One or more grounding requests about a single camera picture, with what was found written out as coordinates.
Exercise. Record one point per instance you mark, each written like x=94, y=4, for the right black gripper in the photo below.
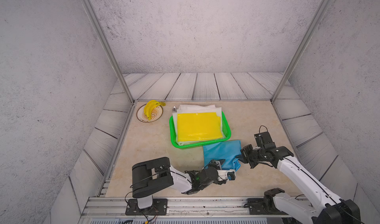
x=244, y=154

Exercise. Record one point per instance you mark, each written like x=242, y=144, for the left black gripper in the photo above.
x=216, y=164

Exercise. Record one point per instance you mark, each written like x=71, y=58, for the blue raincoat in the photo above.
x=227, y=150

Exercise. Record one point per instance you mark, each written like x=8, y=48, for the yellow raincoat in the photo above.
x=193, y=127

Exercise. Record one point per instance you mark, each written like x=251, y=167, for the white raincoat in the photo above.
x=182, y=109

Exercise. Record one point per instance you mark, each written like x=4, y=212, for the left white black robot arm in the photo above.
x=153, y=176

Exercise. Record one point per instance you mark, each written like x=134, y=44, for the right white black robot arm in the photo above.
x=325, y=206

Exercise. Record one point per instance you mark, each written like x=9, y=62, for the green plastic basket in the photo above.
x=225, y=129

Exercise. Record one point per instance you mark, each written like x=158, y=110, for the round patterned plate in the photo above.
x=155, y=114

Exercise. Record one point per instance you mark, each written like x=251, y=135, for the yellow banana bunch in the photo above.
x=150, y=106

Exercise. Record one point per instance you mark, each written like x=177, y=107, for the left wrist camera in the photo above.
x=226, y=175

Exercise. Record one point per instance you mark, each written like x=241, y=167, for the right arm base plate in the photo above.
x=262, y=206

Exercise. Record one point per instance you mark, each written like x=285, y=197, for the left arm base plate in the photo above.
x=152, y=207

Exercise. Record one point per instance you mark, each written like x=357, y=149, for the aluminium front rail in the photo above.
x=193, y=210

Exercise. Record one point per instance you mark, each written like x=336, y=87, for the right aluminium frame post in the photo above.
x=301, y=47

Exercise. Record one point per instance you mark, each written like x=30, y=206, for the aluminium frame post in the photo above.
x=301, y=47
x=88, y=7

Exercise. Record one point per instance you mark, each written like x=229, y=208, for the left aluminium frame post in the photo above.
x=88, y=7

